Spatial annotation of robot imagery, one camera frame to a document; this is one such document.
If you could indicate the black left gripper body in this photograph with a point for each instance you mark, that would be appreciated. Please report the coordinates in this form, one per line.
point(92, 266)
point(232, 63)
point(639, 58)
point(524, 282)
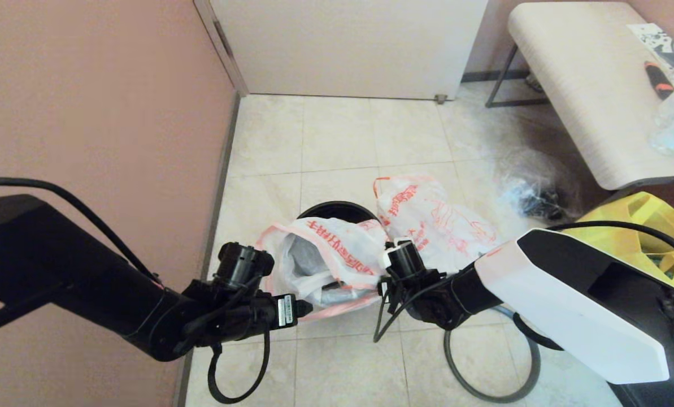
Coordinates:
point(272, 314)

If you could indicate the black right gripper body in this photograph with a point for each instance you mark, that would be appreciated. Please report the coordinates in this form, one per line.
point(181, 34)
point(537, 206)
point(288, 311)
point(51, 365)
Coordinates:
point(401, 294)

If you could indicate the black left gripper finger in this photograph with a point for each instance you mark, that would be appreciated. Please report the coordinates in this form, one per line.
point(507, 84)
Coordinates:
point(304, 306)
point(303, 314)

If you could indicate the white red-printed plastic bag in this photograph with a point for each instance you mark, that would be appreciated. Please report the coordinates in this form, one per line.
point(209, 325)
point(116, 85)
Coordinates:
point(438, 220)

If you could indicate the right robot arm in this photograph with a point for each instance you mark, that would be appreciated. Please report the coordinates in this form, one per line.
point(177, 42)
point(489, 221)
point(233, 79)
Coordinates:
point(568, 294)

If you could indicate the black round trash bin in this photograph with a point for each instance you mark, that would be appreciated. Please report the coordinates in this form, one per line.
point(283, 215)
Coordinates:
point(336, 204)

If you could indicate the clear bag with dark contents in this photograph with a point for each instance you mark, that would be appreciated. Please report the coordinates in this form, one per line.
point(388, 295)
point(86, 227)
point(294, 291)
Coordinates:
point(531, 192)

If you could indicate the yellow fabric tote bag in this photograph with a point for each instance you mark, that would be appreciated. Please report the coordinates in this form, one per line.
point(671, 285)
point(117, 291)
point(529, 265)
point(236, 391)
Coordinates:
point(625, 249)

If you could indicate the small metal door stop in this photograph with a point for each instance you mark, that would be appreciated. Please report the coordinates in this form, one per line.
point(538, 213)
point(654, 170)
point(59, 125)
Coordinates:
point(440, 99)

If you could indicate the white door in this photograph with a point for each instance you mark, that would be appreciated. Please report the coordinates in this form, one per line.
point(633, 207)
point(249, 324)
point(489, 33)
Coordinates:
point(348, 45)

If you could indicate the beige wooden table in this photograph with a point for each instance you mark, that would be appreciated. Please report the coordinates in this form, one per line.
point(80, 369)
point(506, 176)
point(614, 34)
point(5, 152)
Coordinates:
point(585, 85)

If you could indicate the black orange tool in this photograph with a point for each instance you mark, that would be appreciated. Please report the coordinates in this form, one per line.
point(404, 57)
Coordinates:
point(656, 81)

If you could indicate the black white printed leaflet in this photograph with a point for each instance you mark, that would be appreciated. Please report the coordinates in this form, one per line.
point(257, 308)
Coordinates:
point(656, 44)

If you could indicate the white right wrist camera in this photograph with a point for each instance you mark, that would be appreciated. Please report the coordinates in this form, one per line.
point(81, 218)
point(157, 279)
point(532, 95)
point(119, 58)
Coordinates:
point(390, 254)

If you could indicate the beige door frame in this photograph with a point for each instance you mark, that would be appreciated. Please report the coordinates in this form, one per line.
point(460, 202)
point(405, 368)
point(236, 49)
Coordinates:
point(221, 45)

